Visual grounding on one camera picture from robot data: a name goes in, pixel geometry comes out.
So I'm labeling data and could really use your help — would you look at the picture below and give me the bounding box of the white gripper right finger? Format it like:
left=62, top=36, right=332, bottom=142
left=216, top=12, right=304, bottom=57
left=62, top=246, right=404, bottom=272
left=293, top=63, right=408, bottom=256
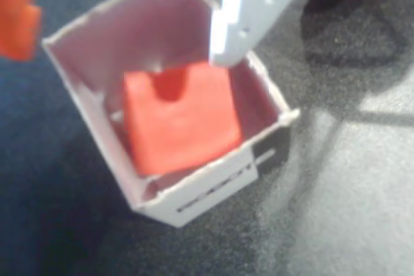
left=209, top=0, right=321, bottom=68

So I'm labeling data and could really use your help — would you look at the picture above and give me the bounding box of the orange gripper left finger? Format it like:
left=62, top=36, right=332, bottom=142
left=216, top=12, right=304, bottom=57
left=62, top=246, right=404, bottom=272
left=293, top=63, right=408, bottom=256
left=0, top=0, right=43, bottom=61

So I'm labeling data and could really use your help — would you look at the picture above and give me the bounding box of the red cube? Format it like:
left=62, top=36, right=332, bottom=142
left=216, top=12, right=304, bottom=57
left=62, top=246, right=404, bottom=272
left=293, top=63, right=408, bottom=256
left=123, top=61, right=244, bottom=176

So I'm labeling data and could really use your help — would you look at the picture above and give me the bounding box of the white cardboard box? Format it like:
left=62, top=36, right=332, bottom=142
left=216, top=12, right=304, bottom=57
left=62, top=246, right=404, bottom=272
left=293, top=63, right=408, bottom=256
left=41, top=0, right=301, bottom=229

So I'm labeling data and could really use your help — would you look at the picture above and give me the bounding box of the black table mat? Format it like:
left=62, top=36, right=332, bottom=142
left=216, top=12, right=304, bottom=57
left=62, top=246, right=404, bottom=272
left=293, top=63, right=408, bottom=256
left=0, top=0, right=414, bottom=276

